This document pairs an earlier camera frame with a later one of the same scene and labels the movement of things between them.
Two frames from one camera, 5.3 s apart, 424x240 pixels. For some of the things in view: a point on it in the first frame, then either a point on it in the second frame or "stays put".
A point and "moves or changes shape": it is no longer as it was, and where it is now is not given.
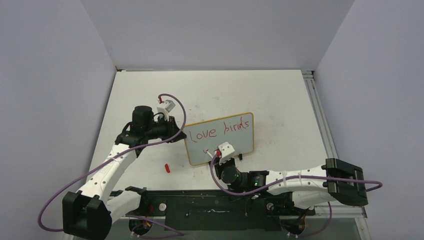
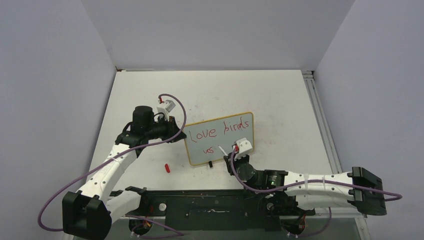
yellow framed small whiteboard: x=207 y=135 stays put
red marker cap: x=167 y=168 stays put
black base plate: x=213 y=210 stays put
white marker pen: x=212 y=156 moves or changes shape
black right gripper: x=219 y=167 -> x=228 y=158
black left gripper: x=172 y=129 stays put
